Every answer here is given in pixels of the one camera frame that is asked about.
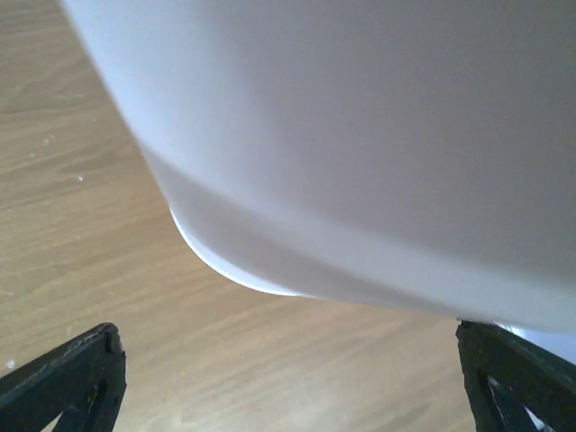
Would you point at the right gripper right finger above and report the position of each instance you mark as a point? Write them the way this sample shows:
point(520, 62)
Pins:
point(508, 380)

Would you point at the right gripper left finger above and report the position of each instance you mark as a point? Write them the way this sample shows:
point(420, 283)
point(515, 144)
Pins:
point(78, 385)

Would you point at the large white round bin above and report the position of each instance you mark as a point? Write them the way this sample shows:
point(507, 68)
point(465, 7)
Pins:
point(415, 154)

